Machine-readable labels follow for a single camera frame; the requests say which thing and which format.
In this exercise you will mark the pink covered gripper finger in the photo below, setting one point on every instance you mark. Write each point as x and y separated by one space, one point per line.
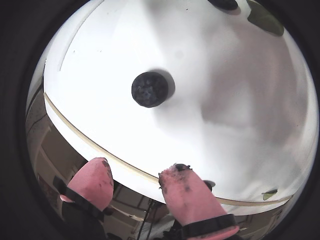
190 200
90 185

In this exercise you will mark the green leaf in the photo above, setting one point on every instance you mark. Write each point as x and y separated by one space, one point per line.
268 195
265 18

